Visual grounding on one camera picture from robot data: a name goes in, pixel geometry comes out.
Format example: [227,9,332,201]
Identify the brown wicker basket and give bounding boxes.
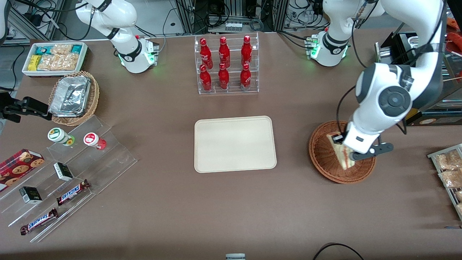
[309,120,377,185]

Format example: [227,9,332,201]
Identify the Snickers chocolate bar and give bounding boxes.
[56,179,91,206]
[20,208,59,236]

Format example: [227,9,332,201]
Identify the white snack bin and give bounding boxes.
[22,42,89,78]

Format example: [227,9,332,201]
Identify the red tartan cookie box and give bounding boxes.
[0,148,45,192]

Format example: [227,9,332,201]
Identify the black box yellow label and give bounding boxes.
[406,108,462,127]

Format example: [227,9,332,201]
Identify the silver foil pack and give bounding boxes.
[49,107,85,118]
[49,75,91,115]

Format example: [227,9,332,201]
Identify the black looped cable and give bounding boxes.
[312,243,365,260]

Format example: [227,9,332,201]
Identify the green lidded yogurt cup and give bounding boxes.
[47,127,75,147]

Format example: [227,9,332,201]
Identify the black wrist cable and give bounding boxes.
[336,85,358,135]

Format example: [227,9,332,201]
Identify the triangle sandwich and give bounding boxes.
[326,133,357,170]

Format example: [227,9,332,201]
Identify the black equipment box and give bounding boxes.
[375,32,423,66]

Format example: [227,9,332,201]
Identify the clear acrylic bottle rack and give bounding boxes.
[194,32,260,95]

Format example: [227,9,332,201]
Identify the red lidded yogurt cup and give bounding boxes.
[83,133,107,151]

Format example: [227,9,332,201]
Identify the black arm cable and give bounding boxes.
[351,0,372,69]

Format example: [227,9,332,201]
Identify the clear bag of crackers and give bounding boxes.
[58,53,80,71]
[38,54,60,71]
[51,44,73,55]

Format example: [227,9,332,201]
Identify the clear acrylic stepped display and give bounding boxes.
[0,115,138,243]

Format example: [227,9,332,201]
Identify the small black carton box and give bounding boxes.
[19,186,43,204]
[53,162,74,182]

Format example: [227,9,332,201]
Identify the metal wire tray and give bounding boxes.
[427,143,462,221]

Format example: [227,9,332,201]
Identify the red cola bottle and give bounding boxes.
[199,38,214,70]
[240,63,252,91]
[218,36,231,69]
[218,63,230,90]
[200,65,213,92]
[241,35,253,67]

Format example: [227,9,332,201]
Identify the orange plastic packet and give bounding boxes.
[446,16,462,46]

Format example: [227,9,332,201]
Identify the beige plastic tray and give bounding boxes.
[194,116,277,174]

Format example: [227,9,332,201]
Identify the light wicker basket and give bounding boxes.
[48,70,100,127]

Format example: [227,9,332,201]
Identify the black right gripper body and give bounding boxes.
[0,92,23,113]

